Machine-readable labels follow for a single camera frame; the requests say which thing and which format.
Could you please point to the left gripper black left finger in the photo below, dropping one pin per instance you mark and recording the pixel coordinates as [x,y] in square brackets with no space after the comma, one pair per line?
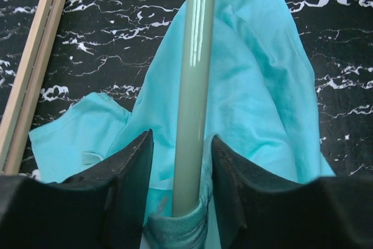
[101,207]

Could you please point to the wooden clothes rack frame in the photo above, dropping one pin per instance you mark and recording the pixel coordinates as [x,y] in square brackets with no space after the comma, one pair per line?
[23,98]

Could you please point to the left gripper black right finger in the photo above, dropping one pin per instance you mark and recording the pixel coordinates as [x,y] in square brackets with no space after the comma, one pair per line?
[258,209]

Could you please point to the green plastic hanger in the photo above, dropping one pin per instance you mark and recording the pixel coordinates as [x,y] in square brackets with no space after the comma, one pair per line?
[195,69]

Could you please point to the teal t shirt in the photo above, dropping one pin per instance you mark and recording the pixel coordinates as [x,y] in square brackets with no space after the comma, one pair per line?
[261,101]

